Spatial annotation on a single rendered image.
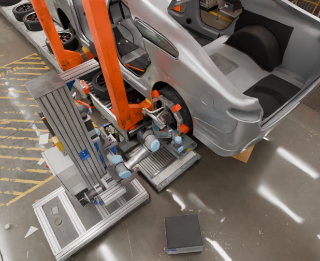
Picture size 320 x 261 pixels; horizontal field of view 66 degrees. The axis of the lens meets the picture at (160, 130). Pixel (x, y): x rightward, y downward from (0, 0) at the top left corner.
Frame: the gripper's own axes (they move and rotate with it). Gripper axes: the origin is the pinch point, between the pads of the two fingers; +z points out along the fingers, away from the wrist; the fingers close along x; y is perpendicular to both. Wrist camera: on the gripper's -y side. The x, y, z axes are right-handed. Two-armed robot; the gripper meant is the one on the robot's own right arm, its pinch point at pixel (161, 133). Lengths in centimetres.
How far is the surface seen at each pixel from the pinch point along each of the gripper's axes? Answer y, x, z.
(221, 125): 43, -30, -62
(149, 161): -82, 8, 25
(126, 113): -1, 11, 60
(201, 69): 88, -36, -24
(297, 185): -82, -117, -142
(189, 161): -75, -33, -19
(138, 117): -22, -6, 60
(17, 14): -36, -8, 577
